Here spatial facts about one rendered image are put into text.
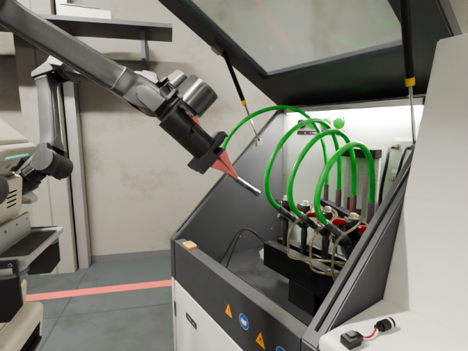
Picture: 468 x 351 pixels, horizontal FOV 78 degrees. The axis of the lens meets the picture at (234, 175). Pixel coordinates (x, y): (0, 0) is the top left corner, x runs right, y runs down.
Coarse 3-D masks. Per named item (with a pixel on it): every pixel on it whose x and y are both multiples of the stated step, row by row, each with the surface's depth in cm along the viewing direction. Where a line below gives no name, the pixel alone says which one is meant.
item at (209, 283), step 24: (192, 264) 96; (216, 264) 88; (192, 288) 97; (216, 288) 84; (240, 288) 75; (216, 312) 85; (264, 312) 66; (288, 312) 65; (240, 336) 75; (288, 336) 60
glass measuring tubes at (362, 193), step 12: (348, 156) 101; (360, 156) 97; (372, 156) 94; (348, 168) 104; (360, 168) 98; (348, 180) 103; (360, 180) 99; (348, 192) 103; (360, 192) 99; (348, 204) 103; (360, 204) 100
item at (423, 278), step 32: (448, 64) 62; (448, 96) 61; (448, 128) 60; (416, 160) 64; (448, 160) 59; (416, 192) 63; (448, 192) 58; (416, 224) 62; (448, 224) 58; (416, 256) 61; (448, 256) 57; (416, 288) 60; (448, 288) 56; (448, 320) 55
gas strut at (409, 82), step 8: (400, 0) 59; (408, 0) 59; (400, 8) 60; (408, 8) 59; (400, 16) 61; (408, 16) 60; (408, 24) 60; (408, 32) 61; (408, 40) 62; (408, 48) 62; (408, 56) 63; (408, 64) 64; (408, 72) 65; (408, 80) 66
